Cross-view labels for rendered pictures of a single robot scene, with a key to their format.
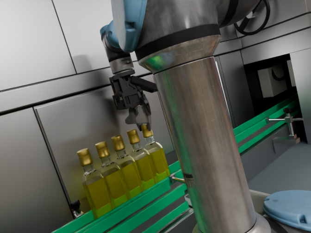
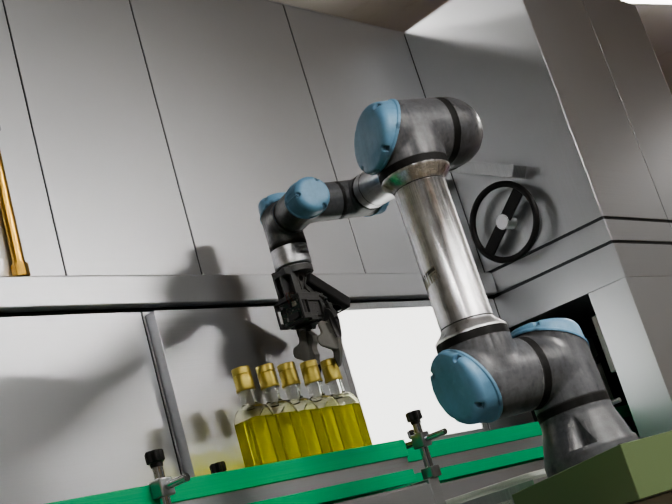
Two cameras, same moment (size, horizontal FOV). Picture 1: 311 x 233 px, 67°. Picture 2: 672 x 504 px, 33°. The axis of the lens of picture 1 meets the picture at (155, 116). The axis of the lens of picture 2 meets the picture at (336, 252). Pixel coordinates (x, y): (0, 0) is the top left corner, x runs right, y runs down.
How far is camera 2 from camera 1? 150 cm
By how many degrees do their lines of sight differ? 29
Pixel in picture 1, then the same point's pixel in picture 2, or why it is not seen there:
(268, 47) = (547, 286)
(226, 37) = not seen: hidden behind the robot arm
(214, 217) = (455, 300)
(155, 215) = (364, 466)
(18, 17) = (128, 176)
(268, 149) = not seen: hidden behind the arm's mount
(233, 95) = not seen: hidden behind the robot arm
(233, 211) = (470, 293)
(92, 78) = (228, 286)
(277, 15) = (555, 222)
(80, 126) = (213, 358)
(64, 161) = (189, 408)
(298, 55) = (603, 296)
